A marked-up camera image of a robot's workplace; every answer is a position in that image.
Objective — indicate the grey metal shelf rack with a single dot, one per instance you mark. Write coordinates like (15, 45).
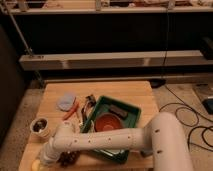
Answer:
(89, 40)

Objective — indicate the orange carrot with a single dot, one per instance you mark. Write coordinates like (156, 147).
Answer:
(71, 111)

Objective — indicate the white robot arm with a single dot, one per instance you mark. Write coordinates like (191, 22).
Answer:
(163, 137)

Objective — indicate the dark device on floor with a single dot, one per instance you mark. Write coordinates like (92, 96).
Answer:
(205, 95)

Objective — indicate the white cup with dark contents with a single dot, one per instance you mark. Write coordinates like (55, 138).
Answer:
(39, 127)

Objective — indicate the yellow red apple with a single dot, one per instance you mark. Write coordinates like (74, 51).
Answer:
(36, 165)

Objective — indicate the green plastic tray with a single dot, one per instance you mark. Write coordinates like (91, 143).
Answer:
(102, 107)

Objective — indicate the bunch of dark grapes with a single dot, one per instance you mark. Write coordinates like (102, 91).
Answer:
(68, 158)

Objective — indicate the red bowl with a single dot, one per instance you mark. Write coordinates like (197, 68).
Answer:
(107, 122)

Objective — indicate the dark rectangular block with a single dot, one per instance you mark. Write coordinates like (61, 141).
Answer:
(118, 111)

